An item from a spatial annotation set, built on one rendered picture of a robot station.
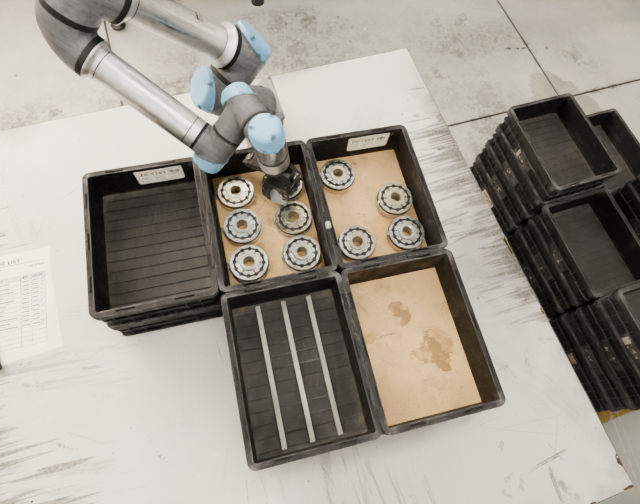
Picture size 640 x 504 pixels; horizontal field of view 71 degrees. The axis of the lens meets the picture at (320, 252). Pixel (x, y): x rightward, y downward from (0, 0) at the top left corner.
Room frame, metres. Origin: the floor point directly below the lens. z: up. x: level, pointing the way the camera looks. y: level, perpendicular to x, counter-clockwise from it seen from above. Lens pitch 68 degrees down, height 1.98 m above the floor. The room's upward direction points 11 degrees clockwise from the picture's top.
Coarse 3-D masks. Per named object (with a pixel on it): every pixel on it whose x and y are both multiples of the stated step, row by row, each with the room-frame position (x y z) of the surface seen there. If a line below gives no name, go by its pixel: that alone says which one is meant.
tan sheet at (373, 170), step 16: (352, 160) 0.79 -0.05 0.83; (368, 160) 0.80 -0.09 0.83; (384, 160) 0.81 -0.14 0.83; (336, 176) 0.72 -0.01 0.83; (368, 176) 0.74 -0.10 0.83; (384, 176) 0.75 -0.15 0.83; (400, 176) 0.77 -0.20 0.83; (352, 192) 0.68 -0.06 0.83; (368, 192) 0.69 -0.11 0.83; (336, 208) 0.62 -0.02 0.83; (352, 208) 0.63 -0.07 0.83; (368, 208) 0.64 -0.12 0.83; (336, 224) 0.57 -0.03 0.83; (352, 224) 0.58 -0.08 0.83; (368, 224) 0.59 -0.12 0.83; (384, 224) 0.59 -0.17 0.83; (384, 240) 0.54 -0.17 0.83
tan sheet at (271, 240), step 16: (256, 176) 0.67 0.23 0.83; (256, 192) 0.62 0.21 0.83; (304, 192) 0.65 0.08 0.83; (256, 208) 0.57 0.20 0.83; (272, 208) 0.58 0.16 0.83; (272, 224) 0.53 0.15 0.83; (224, 240) 0.45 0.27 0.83; (272, 240) 0.48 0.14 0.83; (272, 256) 0.43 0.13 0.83; (272, 272) 0.39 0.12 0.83; (288, 272) 0.40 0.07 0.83
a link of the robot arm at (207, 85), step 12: (204, 72) 0.85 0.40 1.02; (216, 72) 0.85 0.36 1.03; (192, 84) 0.85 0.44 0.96; (204, 84) 0.82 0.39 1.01; (216, 84) 0.83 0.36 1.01; (228, 84) 0.83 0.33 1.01; (192, 96) 0.82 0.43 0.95; (204, 96) 0.79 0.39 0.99; (216, 96) 0.81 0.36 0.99; (204, 108) 0.78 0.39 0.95; (216, 108) 0.79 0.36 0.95
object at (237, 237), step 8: (232, 216) 0.52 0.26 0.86; (240, 216) 0.52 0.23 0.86; (248, 216) 0.53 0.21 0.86; (256, 216) 0.53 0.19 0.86; (224, 224) 0.49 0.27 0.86; (232, 224) 0.49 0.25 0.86; (256, 224) 0.51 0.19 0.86; (232, 232) 0.47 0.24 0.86; (248, 232) 0.48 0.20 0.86; (256, 232) 0.48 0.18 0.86; (232, 240) 0.45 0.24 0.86; (240, 240) 0.45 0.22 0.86; (248, 240) 0.45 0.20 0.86
